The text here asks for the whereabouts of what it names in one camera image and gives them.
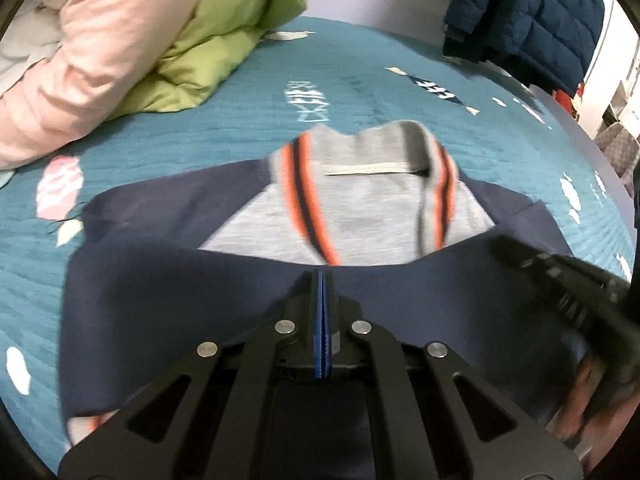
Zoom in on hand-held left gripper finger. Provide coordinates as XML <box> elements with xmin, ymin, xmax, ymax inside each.
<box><xmin>324</xmin><ymin>270</ymin><xmax>585</xmax><ymax>480</ymax></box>
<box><xmin>59</xmin><ymin>269</ymin><xmax>325</xmax><ymax>480</ymax></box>

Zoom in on pink garment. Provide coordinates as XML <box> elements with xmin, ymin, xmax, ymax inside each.
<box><xmin>0</xmin><ymin>0</ymin><xmax>211</xmax><ymax>171</ymax></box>

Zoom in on teal quilted bedspread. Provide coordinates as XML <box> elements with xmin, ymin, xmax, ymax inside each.
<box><xmin>0</xmin><ymin>15</ymin><xmax>636</xmax><ymax>476</ymax></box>

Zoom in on green quilt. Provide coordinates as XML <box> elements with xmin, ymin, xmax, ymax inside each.
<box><xmin>107</xmin><ymin>0</ymin><xmax>308</xmax><ymax>121</ymax></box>

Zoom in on person's right hand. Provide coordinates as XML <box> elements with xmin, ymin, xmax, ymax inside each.
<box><xmin>552</xmin><ymin>357</ymin><xmax>619</xmax><ymax>456</ymax></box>

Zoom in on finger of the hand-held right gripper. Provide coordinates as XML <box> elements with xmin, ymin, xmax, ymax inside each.
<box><xmin>490</xmin><ymin>234</ymin><xmax>628</xmax><ymax>311</ymax></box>

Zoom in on grey and navy jacket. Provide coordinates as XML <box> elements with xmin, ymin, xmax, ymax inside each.
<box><xmin>59</xmin><ymin>120</ymin><xmax>591</xmax><ymax>480</ymax></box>

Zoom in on white cabinet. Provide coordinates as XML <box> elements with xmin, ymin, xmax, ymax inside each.
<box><xmin>582</xmin><ymin>0</ymin><xmax>640</xmax><ymax>136</ymax></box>

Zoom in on white pillow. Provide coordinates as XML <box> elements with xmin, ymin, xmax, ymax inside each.
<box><xmin>0</xmin><ymin>0</ymin><xmax>76</xmax><ymax>98</ymax></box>

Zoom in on yellow and navy puffer jacket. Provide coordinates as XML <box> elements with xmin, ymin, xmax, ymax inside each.
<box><xmin>442</xmin><ymin>0</ymin><xmax>608</xmax><ymax>92</ymax></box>

